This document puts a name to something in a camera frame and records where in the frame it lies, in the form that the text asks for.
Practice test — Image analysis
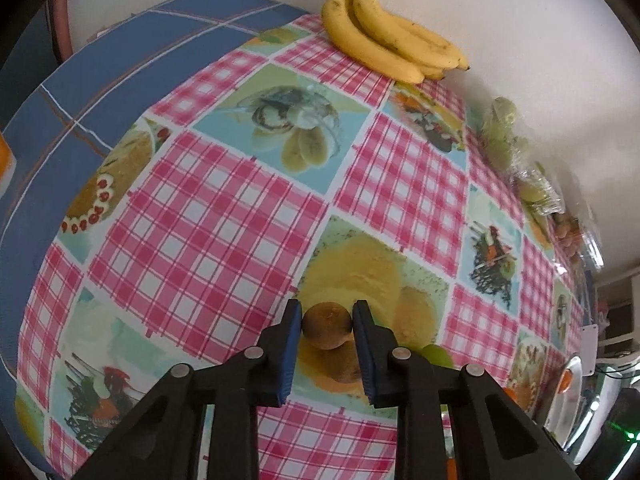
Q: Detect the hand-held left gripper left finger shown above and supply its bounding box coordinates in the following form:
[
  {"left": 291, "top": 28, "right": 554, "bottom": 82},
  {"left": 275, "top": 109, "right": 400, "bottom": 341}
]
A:
[{"left": 70, "top": 299, "right": 304, "bottom": 480}]

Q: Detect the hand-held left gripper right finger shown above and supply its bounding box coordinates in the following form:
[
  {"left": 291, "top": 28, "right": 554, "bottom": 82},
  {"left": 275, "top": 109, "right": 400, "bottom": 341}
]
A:
[{"left": 352, "top": 299, "right": 581, "bottom": 480}]

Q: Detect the brown kiwi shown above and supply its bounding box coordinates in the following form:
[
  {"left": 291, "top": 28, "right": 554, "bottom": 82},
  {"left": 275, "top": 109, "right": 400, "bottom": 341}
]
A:
[
  {"left": 301, "top": 301, "right": 353, "bottom": 351},
  {"left": 320, "top": 340, "right": 362, "bottom": 383}
]

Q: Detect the silver metal plate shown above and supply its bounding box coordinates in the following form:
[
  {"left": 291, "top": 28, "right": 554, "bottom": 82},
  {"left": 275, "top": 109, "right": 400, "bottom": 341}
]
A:
[{"left": 542, "top": 355, "right": 586, "bottom": 451}]

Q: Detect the green mango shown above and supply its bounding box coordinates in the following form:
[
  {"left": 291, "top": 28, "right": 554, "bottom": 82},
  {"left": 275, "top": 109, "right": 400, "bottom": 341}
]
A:
[{"left": 420, "top": 344, "right": 456, "bottom": 368}]

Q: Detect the pink checkered printed tablecloth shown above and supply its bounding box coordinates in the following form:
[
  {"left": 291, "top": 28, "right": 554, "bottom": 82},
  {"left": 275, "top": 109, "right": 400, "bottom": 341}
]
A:
[{"left": 15, "top": 12, "right": 588, "bottom": 480}]

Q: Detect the white power adapter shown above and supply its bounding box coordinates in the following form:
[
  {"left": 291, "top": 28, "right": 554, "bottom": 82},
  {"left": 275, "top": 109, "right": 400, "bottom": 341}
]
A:
[{"left": 577, "top": 324, "right": 600, "bottom": 376}]

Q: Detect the pile of brown longans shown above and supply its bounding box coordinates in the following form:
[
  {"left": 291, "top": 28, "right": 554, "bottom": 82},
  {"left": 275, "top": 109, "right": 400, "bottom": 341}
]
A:
[{"left": 552, "top": 215, "right": 588, "bottom": 261}]

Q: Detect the clear plastic clamshell box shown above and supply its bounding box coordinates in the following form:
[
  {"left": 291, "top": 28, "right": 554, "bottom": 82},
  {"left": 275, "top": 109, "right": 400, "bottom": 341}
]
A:
[{"left": 550, "top": 205, "right": 606, "bottom": 272}]

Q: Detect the white shelf unit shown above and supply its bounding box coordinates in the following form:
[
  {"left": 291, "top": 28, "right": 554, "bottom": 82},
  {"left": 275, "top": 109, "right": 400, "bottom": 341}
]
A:
[{"left": 592, "top": 270, "right": 640, "bottom": 361}]

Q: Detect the black device with green light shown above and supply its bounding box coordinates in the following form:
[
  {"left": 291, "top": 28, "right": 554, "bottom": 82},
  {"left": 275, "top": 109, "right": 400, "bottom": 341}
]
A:
[{"left": 575, "top": 380, "right": 640, "bottom": 480}]

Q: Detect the pile of green guavas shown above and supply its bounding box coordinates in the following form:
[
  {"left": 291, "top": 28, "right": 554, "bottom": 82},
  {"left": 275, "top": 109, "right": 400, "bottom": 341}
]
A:
[{"left": 481, "top": 97, "right": 563, "bottom": 213}]

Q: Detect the bunch of yellow bananas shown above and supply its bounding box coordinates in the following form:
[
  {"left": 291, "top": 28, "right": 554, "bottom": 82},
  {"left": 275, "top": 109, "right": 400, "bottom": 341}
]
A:
[{"left": 321, "top": 0, "right": 472, "bottom": 84}]

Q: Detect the orange plastic cup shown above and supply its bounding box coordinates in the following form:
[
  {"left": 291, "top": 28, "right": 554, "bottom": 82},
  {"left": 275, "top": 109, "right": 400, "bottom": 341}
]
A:
[{"left": 0, "top": 132, "right": 17, "bottom": 196}]

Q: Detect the pink curved furniture edge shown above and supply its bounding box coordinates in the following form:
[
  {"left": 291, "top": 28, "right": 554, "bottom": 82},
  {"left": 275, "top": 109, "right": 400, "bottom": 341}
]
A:
[{"left": 47, "top": 0, "right": 76, "bottom": 61}]

